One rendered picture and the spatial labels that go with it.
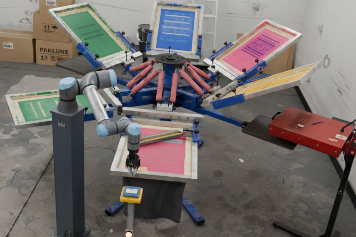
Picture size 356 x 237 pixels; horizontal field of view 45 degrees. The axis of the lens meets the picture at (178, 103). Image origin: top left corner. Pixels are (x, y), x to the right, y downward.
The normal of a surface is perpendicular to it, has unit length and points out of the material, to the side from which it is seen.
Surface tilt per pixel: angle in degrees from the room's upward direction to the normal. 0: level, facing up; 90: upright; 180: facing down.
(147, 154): 0
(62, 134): 90
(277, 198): 0
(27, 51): 90
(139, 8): 90
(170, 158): 0
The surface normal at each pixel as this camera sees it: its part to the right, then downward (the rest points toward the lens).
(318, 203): 0.08, -0.90
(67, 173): -0.38, 0.36
